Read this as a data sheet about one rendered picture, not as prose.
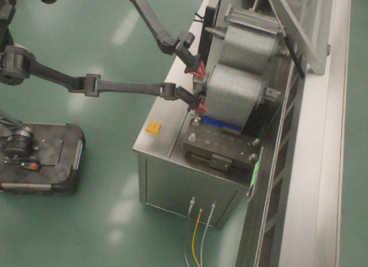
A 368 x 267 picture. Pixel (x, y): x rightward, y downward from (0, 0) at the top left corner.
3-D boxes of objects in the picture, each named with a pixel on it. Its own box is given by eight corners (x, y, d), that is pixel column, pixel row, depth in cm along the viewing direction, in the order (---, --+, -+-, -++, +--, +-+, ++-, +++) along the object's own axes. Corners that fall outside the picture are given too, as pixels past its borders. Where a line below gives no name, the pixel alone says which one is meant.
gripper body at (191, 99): (189, 113, 169) (177, 105, 166) (194, 98, 174) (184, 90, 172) (196, 108, 164) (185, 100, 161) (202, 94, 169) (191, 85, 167)
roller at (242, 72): (214, 73, 182) (218, 57, 172) (258, 86, 179) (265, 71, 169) (208, 88, 175) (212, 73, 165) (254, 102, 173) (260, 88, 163)
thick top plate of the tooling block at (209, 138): (190, 124, 179) (191, 117, 174) (260, 147, 175) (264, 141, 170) (181, 147, 170) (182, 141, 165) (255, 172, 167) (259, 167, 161)
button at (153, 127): (149, 121, 185) (149, 119, 183) (161, 125, 184) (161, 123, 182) (145, 131, 181) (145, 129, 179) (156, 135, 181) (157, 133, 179)
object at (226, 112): (200, 115, 177) (206, 94, 161) (242, 129, 175) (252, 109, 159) (200, 116, 177) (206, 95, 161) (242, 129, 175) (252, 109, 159)
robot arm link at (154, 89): (83, 94, 155) (84, 72, 157) (85, 96, 161) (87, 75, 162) (172, 100, 159) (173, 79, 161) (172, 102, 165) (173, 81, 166)
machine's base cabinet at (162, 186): (219, 13, 387) (236, -62, 316) (272, 28, 382) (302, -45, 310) (138, 206, 249) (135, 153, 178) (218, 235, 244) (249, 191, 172)
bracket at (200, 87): (191, 107, 194) (198, 73, 168) (202, 111, 193) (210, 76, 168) (188, 114, 191) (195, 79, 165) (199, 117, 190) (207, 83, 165)
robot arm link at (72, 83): (73, 96, 165) (75, 77, 166) (96, 96, 160) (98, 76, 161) (-3, 72, 122) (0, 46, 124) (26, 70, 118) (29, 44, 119)
